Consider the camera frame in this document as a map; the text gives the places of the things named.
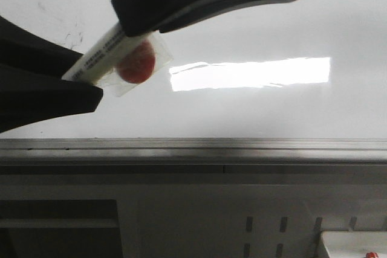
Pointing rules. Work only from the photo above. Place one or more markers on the white whiteboard marker pen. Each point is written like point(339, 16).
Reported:
point(107, 52)

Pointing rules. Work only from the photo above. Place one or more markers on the small red object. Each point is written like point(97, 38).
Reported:
point(371, 255)

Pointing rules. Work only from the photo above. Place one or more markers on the white perforated metal panel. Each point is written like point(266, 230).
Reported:
point(243, 220)

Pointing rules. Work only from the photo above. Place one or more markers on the white whiteboard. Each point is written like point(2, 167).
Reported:
point(308, 69)

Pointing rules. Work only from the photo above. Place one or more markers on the white plastic bin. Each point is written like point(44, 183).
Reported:
point(351, 244)

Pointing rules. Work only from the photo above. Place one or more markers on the grey metal whiteboard tray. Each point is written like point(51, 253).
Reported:
point(195, 152)

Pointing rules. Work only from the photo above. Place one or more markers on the red round magnet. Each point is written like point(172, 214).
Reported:
point(139, 65)

